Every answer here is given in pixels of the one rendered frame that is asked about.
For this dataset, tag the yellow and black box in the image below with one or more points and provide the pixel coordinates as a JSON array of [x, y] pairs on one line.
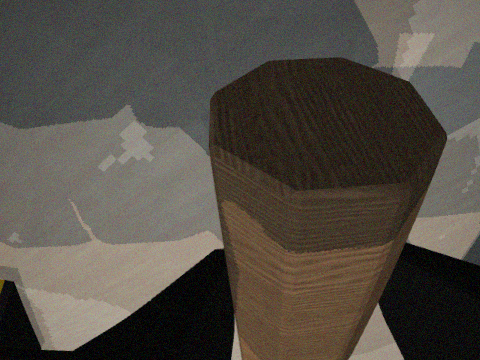
[[16, 330]]

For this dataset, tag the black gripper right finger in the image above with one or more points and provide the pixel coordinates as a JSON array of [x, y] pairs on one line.
[[431, 303]]

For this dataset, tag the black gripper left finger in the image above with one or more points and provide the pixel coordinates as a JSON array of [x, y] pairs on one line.
[[192, 319]]

